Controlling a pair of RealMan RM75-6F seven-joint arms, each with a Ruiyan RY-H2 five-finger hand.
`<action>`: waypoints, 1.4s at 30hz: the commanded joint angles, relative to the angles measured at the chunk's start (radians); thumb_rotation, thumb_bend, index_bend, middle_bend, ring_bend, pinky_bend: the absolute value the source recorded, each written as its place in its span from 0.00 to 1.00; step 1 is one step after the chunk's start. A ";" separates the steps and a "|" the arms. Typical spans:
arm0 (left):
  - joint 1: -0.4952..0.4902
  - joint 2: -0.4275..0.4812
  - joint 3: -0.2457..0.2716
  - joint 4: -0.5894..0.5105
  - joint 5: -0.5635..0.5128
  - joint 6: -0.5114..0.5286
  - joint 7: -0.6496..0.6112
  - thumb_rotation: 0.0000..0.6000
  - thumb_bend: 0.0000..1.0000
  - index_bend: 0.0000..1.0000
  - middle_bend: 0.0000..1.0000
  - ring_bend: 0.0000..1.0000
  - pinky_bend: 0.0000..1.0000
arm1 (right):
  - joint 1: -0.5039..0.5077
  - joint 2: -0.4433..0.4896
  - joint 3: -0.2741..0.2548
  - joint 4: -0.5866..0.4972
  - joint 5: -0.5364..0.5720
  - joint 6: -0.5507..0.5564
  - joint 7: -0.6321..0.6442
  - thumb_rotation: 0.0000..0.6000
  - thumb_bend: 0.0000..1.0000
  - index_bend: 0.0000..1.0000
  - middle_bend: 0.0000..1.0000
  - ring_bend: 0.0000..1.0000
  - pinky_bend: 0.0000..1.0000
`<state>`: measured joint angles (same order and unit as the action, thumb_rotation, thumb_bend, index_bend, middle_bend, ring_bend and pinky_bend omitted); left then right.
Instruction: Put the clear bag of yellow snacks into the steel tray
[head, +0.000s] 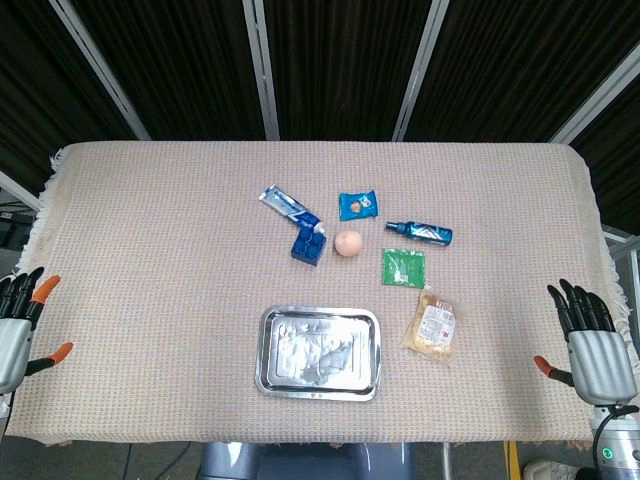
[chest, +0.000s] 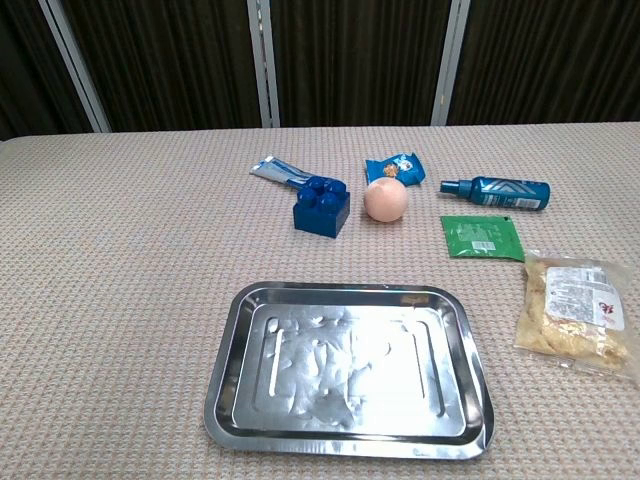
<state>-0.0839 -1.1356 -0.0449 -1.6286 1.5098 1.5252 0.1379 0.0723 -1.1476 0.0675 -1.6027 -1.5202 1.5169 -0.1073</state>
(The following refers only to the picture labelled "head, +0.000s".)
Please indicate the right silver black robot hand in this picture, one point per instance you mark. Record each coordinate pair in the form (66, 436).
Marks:
(600, 362)

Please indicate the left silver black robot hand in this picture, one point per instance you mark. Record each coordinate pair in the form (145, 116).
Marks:
(12, 345)

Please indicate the clear bag of snacks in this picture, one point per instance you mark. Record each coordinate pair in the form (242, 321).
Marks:
(432, 327)

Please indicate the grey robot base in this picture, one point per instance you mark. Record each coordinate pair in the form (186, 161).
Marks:
(310, 462)

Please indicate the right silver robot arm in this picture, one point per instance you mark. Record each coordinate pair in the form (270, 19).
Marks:
(622, 450)

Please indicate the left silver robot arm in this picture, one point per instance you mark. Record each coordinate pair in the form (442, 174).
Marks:
(2, 407)

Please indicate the rectangular metal tray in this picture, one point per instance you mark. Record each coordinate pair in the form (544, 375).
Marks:
(317, 352)

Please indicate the beige woven tablecloth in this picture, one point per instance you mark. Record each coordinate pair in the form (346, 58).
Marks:
(150, 275)

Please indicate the green flat packet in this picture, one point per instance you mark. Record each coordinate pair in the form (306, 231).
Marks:
(404, 267)

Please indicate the blue spray bottle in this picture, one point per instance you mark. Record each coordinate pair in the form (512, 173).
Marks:
(425, 232)

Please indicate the blue snack packet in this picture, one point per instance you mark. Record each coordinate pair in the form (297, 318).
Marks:
(357, 206)

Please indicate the blue white toothpaste tube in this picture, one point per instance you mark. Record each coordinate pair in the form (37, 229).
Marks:
(287, 205)

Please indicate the blue toy building block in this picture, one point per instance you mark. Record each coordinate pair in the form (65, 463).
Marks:
(307, 247)

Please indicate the black pleated curtain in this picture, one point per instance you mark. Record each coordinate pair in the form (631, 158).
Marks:
(340, 65)

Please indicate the aluminium partition post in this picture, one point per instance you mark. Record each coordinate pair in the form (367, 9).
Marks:
(100, 70)
(261, 70)
(595, 95)
(420, 70)

